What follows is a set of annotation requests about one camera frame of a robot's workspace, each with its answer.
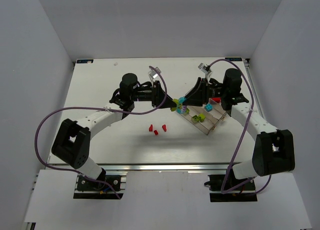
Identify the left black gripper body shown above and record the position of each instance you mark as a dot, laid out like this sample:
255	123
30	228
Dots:
155	94

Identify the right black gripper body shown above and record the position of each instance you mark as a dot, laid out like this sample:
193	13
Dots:
203	92

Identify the red rounded lego brick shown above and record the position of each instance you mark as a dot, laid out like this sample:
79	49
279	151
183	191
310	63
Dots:
216	99

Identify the blue lego brick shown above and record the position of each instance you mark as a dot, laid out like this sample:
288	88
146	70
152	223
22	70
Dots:
208	107

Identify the small green lego brick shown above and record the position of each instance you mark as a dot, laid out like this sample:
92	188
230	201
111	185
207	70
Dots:
201	117

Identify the green top lego brick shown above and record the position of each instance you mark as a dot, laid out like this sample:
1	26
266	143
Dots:
195	119

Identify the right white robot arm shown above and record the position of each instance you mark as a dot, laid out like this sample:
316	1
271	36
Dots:
273	151

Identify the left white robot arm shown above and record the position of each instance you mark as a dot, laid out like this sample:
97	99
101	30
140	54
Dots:
72	142

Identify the clear three-compartment organizer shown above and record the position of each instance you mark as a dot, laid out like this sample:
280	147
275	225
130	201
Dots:
212	118

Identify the red curved lego right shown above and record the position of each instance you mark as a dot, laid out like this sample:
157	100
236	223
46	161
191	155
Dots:
164	127

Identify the red curved lego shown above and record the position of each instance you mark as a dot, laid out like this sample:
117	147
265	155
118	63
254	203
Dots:
164	127
150	128

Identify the red curved lego left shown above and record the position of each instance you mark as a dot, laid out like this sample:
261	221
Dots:
150	128

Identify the right corner label sticker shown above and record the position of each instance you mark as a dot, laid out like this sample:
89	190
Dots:
234	59

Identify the corner label sticker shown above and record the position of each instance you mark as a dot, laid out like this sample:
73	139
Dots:
234	59
84	61

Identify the left corner label sticker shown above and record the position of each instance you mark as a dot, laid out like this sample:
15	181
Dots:
84	61

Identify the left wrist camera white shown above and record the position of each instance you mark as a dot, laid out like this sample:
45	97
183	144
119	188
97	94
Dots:
153	73

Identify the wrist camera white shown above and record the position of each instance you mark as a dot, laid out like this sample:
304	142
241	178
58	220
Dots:
153	73
206	69

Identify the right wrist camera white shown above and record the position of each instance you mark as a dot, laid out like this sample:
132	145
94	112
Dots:
206	69

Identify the aluminium table rail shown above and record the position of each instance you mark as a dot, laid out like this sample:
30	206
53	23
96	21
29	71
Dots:
164	167

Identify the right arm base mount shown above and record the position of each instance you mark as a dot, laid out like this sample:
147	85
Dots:
240	193

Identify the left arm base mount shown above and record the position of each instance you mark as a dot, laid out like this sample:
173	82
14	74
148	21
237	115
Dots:
88	190

